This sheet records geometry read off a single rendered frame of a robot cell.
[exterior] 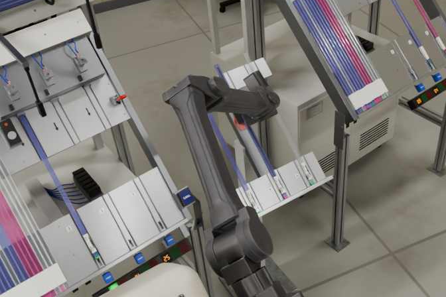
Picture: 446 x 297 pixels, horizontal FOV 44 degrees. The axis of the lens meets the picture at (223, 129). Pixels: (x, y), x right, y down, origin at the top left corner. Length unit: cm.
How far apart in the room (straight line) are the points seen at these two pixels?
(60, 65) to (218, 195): 87
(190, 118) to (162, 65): 289
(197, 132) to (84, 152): 128
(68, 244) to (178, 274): 94
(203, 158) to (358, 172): 200
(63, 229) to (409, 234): 164
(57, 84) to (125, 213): 45
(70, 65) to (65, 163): 64
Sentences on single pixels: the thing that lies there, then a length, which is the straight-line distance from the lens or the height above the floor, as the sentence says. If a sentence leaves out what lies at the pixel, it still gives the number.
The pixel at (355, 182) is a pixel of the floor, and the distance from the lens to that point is 297.
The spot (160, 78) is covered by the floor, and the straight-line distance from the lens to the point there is 388.
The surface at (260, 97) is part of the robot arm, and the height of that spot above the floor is 116.
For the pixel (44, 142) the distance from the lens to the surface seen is 178.
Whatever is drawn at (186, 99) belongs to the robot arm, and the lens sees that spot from 116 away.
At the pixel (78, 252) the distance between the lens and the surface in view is 176.
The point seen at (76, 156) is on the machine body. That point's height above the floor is 62.
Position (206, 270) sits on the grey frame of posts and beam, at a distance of 208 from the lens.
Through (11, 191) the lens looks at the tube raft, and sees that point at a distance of 174.
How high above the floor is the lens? 205
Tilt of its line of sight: 38 degrees down
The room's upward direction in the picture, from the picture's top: 7 degrees counter-clockwise
